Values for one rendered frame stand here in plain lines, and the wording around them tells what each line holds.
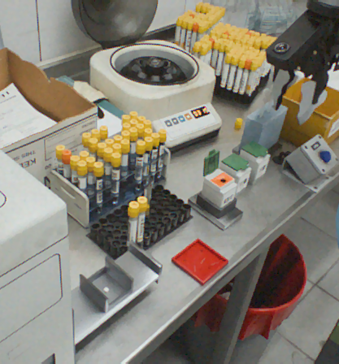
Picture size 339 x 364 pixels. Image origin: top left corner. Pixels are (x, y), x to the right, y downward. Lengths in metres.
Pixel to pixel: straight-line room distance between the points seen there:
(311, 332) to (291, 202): 0.99
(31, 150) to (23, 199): 0.37
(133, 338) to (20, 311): 0.24
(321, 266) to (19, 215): 1.78
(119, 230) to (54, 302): 0.29
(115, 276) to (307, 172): 0.47
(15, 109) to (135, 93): 0.24
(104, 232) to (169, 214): 0.12
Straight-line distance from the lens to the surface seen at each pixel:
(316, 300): 1.99
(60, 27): 1.22
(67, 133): 0.84
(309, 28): 0.83
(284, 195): 0.97
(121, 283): 0.70
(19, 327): 0.52
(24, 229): 0.43
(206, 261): 0.80
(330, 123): 1.07
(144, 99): 0.97
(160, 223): 0.82
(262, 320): 1.36
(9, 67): 1.08
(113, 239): 0.78
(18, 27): 1.15
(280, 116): 1.04
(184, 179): 0.95
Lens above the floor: 1.47
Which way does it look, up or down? 40 degrees down
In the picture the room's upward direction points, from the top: 8 degrees clockwise
